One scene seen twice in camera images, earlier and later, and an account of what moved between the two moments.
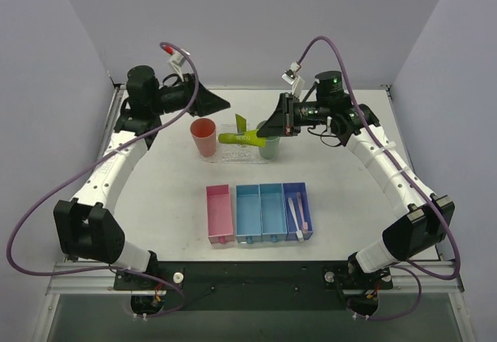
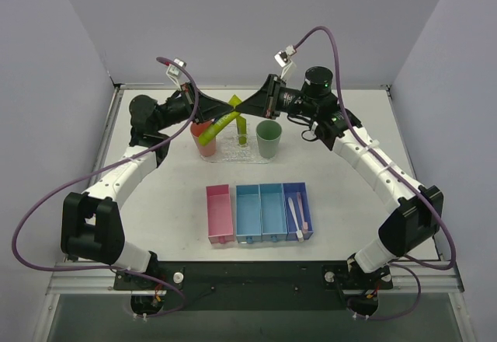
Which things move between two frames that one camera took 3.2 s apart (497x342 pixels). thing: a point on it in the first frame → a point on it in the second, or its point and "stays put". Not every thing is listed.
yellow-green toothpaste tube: x=241 y=124 stays put
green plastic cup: x=270 y=150 stays put
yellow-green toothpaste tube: x=248 y=137 → x=207 y=134
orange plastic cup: x=203 y=131 stays put
